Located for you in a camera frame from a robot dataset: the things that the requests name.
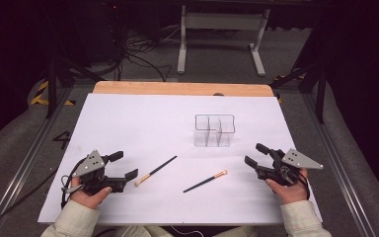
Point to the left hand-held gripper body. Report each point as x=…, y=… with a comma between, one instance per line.
x=92, y=164

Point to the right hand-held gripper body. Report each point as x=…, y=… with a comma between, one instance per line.
x=296, y=160

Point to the black makeup brush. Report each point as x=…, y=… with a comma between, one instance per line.
x=205, y=181
x=156, y=171

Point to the clear plastic organizer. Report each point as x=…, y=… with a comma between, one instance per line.
x=214, y=131

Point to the person's right hand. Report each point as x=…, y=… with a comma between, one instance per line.
x=289, y=194

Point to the person's left hand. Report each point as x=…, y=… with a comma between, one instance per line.
x=89, y=199

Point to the black floor tape mark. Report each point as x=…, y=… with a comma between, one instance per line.
x=64, y=138

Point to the white board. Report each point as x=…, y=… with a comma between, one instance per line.
x=151, y=128

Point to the black tripod stand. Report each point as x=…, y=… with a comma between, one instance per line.
x=52, y=82
x=320, y=85

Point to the yellow black floor tape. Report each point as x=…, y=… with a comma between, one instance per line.
x=39, y=97

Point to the wooden table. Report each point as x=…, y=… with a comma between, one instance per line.
x=177, y=88

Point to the dark equipment rack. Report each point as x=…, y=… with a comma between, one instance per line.
x=102, y=29

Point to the white metal stand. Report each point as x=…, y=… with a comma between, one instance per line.
x=223, y=21

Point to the aluminium floor rail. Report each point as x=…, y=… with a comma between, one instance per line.
x=339, y=164
x=26, y=164

